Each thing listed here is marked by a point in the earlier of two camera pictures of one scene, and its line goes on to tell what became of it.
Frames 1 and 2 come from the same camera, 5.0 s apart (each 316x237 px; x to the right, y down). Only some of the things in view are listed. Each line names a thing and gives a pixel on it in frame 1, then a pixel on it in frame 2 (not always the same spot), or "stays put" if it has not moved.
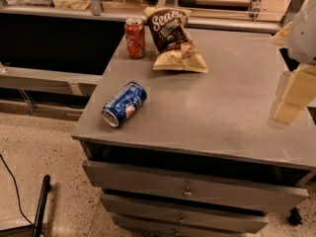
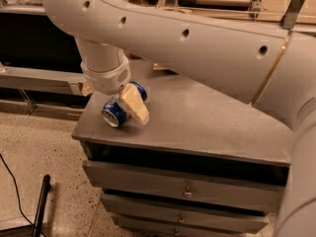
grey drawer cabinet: (201, 156) stays put
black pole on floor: (37, 230) stays put
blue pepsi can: (123, 104) stays put
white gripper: (305, 39) → (106, 79)
